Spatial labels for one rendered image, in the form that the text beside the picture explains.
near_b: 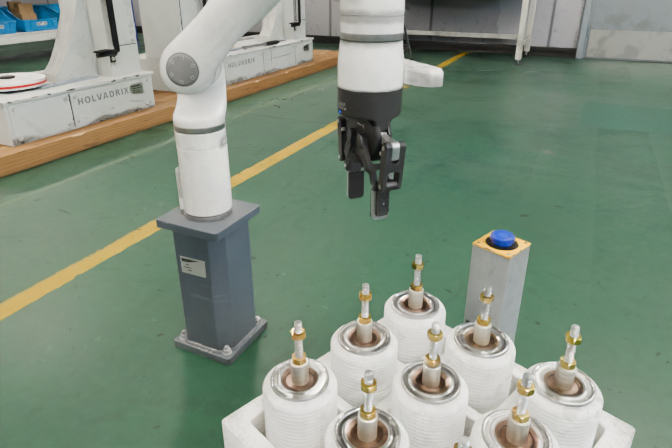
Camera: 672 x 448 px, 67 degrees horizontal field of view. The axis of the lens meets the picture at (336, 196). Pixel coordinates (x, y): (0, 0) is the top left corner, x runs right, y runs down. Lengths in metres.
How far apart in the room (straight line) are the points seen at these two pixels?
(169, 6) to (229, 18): 2.39
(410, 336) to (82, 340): 0.75
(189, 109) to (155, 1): 2.38
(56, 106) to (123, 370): 1.65
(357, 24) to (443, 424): 0.48
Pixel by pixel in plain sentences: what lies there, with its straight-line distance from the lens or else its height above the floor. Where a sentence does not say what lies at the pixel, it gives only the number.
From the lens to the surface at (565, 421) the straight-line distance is 0.72.
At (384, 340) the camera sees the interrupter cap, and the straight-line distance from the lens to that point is 0.75.
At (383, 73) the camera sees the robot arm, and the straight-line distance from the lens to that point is 0.57.
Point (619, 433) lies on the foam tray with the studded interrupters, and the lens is 0.82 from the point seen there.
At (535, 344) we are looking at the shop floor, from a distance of 1.22.
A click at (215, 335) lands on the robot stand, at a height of 0.06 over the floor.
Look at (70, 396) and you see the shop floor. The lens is 1.15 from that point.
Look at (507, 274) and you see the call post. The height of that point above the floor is 0.28.
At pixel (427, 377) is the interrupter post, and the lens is 0.69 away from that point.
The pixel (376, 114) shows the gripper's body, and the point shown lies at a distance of 0.58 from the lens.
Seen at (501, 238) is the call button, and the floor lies 0.33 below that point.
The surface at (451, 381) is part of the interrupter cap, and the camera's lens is 0.71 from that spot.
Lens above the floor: 0.73
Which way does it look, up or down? 23 degrees down
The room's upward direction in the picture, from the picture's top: straight up
